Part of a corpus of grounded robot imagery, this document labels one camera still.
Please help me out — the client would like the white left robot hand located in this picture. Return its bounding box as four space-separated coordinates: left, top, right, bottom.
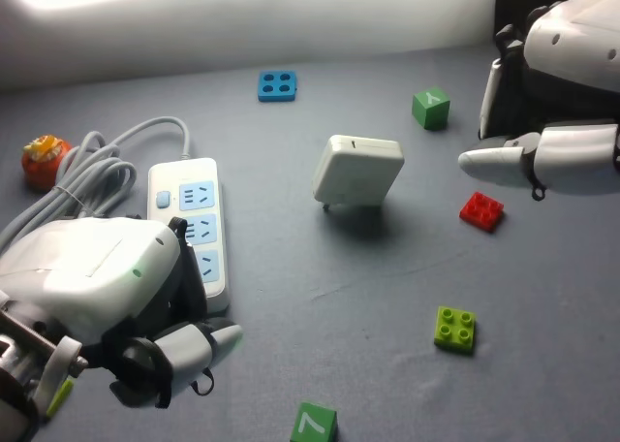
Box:
0 215 244 410

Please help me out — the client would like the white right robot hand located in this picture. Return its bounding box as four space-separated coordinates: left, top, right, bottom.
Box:
457 0 620 202

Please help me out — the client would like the white power strip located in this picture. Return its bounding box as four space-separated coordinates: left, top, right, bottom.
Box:
147 157 233 316

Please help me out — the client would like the white charger adapter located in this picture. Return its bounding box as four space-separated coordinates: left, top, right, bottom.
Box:
312 134 406 211

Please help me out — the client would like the orange toy fruit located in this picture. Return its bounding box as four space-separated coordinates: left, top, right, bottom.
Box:
21 134 74 192

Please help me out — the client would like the green cube with letter Y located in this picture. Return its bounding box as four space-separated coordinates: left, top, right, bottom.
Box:
412 87 451 132

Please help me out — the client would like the red studded brick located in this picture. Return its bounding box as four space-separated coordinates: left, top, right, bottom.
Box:
459 191 505 234

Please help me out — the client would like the grey table cloth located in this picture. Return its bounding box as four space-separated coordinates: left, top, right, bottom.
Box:
0 42 620 442

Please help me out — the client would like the blue four-hole block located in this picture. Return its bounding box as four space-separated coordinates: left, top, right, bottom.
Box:
257 70 298 103

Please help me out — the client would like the green cube with number 7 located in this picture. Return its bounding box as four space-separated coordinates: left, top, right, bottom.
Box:
289 401 339 442

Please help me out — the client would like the white backdrop board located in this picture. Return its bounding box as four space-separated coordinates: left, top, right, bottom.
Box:
0 0 499 93

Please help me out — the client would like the lime green studded brick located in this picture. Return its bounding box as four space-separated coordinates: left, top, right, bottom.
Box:
433 305 477 356

